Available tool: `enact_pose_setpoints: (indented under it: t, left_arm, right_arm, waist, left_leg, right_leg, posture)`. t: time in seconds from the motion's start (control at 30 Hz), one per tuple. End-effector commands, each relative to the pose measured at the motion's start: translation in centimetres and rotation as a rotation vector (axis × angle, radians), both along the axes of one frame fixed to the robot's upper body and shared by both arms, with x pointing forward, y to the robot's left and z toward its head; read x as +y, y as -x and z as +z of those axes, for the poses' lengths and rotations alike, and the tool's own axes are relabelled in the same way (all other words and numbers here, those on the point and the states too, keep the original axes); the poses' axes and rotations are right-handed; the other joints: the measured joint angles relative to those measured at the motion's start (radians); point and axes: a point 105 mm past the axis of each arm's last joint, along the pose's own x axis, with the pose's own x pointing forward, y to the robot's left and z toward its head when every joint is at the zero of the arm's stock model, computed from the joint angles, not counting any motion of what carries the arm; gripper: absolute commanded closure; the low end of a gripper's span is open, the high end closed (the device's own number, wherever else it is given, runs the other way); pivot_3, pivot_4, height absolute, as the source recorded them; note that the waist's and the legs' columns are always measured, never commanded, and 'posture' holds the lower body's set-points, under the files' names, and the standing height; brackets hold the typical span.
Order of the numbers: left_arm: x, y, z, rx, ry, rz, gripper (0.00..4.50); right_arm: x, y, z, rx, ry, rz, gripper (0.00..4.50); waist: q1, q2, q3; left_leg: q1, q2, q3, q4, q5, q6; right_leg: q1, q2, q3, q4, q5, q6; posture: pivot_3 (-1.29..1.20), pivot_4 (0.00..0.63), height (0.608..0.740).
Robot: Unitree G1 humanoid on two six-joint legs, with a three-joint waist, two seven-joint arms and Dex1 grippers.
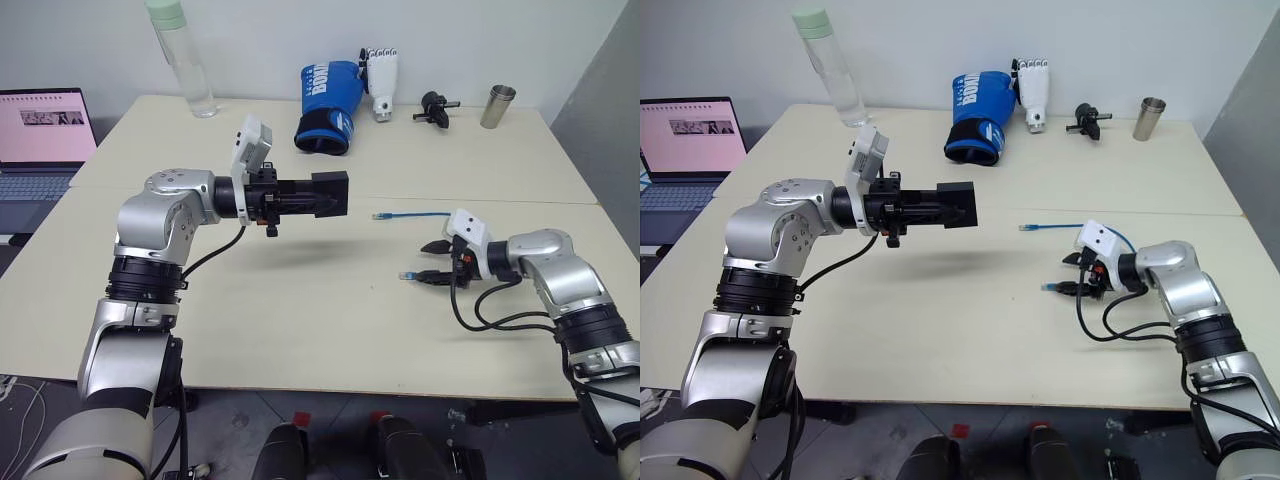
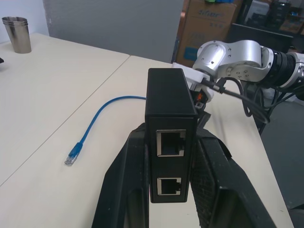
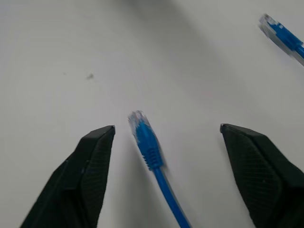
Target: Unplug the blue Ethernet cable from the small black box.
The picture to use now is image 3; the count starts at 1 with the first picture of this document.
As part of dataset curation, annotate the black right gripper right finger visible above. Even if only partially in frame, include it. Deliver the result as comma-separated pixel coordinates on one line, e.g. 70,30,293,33
219,123,304,228

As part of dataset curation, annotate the blue Ethernet cable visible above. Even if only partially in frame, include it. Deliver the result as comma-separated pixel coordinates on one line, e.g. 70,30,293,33
127,110,192,228
258,13,304,65

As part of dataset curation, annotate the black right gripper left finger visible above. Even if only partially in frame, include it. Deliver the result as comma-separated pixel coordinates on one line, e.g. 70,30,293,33
19,125,116,228

